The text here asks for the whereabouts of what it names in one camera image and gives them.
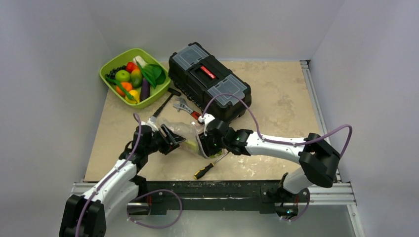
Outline toy lemon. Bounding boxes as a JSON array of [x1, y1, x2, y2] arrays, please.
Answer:
[[125, 90, 140, 105]]

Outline yellow black screwdriver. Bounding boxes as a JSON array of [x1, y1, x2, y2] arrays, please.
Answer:
[[194, 152, 229, 180]]

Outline toy mango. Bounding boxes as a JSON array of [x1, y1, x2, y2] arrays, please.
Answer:
[[130, 69, 143, 88]]

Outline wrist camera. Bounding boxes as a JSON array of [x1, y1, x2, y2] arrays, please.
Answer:
[[146, 116, 159, 132], [198, 113, 215, 136]]

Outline toy black grapes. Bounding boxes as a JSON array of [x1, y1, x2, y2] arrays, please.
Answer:
[[105, 65, 126, 79]]

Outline adjustable wrench red handle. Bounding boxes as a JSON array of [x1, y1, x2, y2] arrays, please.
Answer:
[[173, 97, 201, 120]]

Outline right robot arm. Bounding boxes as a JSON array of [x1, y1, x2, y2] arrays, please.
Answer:
[[199, 115, 341, 201]]

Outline green plastic bin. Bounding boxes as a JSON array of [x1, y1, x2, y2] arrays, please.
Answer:
[[99, 48, 171, 109]]

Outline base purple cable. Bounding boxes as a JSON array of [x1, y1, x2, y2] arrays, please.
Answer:
[[126, 189, 183, 230]]

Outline toy purple eggplant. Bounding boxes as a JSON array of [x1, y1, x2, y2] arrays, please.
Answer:
[[140, 78, 150, 102]]

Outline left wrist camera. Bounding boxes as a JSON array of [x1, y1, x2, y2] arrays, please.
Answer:
[[146, 116, 159, 132]]

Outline toy green apple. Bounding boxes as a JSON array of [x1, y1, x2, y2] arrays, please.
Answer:
[[115, 70, 130, 82]]

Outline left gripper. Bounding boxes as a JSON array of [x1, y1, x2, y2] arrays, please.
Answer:
[[144, 124, 184, 155]]

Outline black toolbox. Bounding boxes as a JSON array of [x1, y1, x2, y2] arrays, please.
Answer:
[[168, 42, 252, 122]]

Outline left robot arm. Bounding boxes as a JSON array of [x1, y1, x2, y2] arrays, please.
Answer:
[[59, 124, 186, 237]]

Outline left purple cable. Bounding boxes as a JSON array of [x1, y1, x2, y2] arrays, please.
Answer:
[[74, 112, 143, 237]]

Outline black hammer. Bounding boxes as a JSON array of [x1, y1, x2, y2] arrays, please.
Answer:
[[152, 88, 181, 118]]

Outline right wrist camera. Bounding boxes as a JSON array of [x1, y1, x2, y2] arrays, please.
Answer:
[[198, 113, 215, 136]]

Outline toy green bean pod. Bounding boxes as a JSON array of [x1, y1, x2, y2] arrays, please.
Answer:
[[106, 78, 134, 100]]

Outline toy orange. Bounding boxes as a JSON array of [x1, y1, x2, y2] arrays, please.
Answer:
[[115, 82, 133, 97]]

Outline toy red strawberry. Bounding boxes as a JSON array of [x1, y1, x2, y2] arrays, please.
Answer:
[[125, 62, 139, 73]]

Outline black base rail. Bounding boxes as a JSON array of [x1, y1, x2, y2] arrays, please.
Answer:
[[130, 180, 309, 216]]

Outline clear zip top bag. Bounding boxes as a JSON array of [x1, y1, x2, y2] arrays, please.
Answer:
[[157, 118, 205, 154]]

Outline toy green onion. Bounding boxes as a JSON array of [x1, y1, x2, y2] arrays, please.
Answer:
[[180, 140, 225, 159]]

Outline toy green leaf vegetable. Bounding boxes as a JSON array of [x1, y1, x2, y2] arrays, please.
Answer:
[[136, 63, 166, 89]]

